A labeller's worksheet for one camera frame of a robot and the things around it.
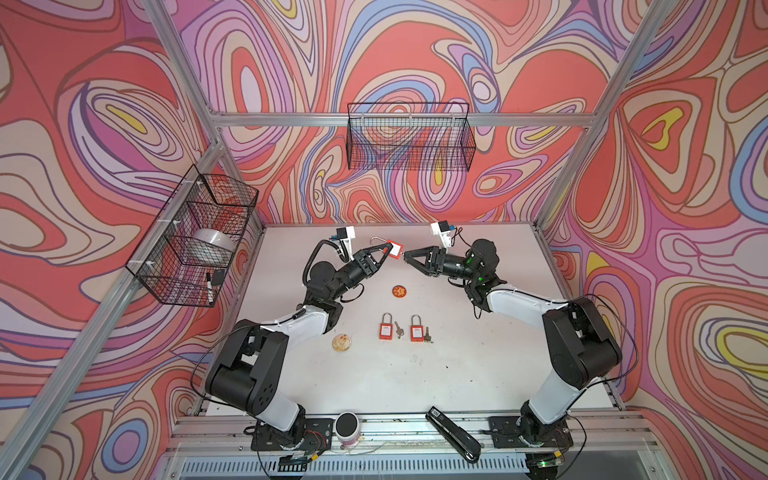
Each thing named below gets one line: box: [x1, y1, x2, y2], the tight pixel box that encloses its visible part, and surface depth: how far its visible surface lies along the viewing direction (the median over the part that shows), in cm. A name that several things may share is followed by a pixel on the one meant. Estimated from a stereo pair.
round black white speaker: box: [334, 411, 360, 447], surface depth 72 cm
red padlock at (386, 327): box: [379, 312, 393, 341], surface depth 92 cm
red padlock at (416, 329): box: [410, 314, 424, 342], surface depth 92 cm
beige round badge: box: [332, 334, 351, 352], surface depth 90 cm
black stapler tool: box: [425, 406, 482, 464], surface depth 72 cm
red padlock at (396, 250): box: [370, 236, 404, 260], surface depth 76 cm
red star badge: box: [392, 284, 407, 298], surface depth 103 cm
